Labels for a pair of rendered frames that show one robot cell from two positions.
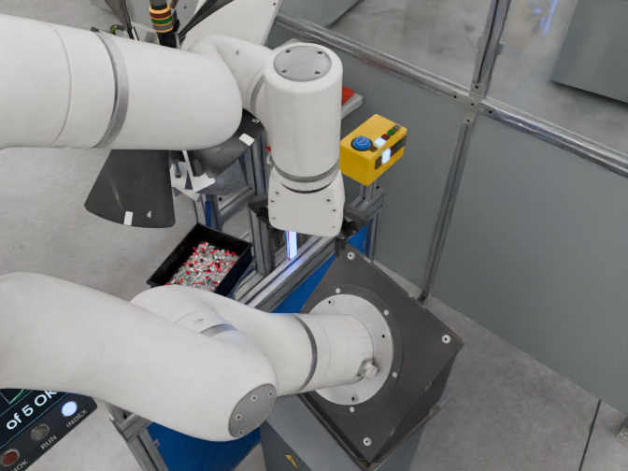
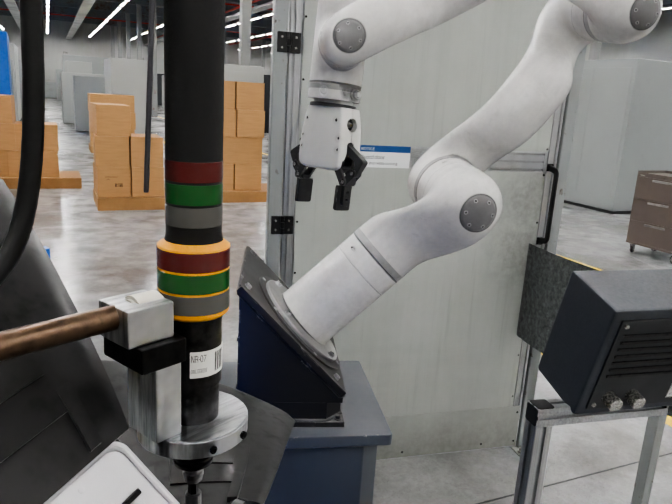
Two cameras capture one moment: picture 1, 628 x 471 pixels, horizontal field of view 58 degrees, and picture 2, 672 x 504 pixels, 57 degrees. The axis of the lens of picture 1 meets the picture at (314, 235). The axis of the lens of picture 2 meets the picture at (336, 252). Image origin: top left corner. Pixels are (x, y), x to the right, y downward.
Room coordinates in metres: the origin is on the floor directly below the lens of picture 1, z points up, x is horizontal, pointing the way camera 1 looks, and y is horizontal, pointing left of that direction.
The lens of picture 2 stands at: (1.39, 0.59, 1.49)
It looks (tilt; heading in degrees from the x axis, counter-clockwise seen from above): 14 degrees down; 214
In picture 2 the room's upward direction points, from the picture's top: 3 degrees clockwise
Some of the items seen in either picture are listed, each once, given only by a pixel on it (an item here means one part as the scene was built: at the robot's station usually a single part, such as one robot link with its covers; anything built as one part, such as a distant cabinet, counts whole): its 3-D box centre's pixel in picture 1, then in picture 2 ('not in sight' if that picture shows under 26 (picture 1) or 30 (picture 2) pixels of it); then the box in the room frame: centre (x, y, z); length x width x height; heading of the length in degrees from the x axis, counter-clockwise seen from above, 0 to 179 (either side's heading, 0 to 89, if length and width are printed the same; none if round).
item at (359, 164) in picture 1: (371, 151); not in sight; (1.12, -0.15, 1.02); 0.16 x 0.10 x 0.11; 140
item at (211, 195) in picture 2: not in sight; (194, 191); (1.13, 0.32, 1.43); 0.03 x 0.03 x 0.01
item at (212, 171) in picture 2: not in sight; (194, 169); (1.13, 0.32, 1.44); 0.03 x 0.03 x 0.01
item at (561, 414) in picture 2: not in sight; (598, 408); (0.42, 0.45, 1.04); 0.24 x 0.03 x 0.03; 140
